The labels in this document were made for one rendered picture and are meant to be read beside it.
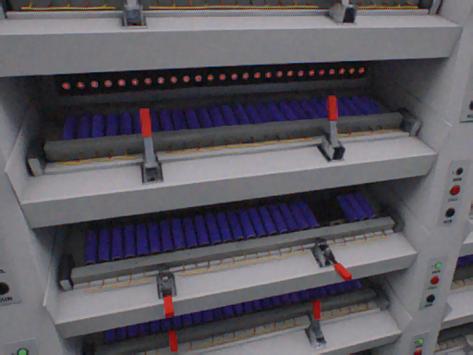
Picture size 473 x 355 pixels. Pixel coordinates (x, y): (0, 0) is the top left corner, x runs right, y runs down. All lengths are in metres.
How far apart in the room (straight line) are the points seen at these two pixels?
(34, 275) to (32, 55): 0.28
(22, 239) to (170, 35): 0.31
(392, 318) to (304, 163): 0.43
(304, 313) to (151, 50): 0.57
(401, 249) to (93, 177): 0.53
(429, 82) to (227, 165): 0.36
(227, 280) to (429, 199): 0.36
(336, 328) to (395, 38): 0.54
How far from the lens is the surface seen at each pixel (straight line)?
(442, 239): 0.74
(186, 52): 0.44
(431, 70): 0.65
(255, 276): 0.59
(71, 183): 0.50
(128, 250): 0.60
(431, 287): 0.79
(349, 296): 0.80
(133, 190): 0.47
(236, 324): 0.72
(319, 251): 0.62
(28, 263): 0.53
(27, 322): 0.59
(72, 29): 0.45
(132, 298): 0.57
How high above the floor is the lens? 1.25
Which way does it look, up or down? 22 degrees down
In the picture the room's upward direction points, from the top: 1 degrees counter-clockwise
